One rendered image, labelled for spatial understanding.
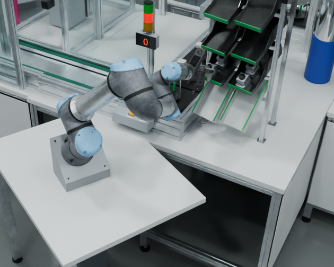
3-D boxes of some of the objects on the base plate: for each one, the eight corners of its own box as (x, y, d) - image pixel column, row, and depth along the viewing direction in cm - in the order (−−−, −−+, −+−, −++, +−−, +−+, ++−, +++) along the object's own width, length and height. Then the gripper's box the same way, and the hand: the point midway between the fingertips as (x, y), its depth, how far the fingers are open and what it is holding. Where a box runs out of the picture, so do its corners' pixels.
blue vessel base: (326, 87, 322) (335, 46, 305) (300, 80, 327) (308, 39, 311) (332, 75, 333) (342, 35, 317) (307, 68, 338) (316, 28, 322)
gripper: (172, 78, 246) (196, 78, 264) (194, 87, 240) (217, 86, 258) (178, 59, 244) (201, 61, 261) (200, 68, 238) (222, 69, 256)
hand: (209, 68), depth 258 cm, fingers closed on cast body, 4 cm apart
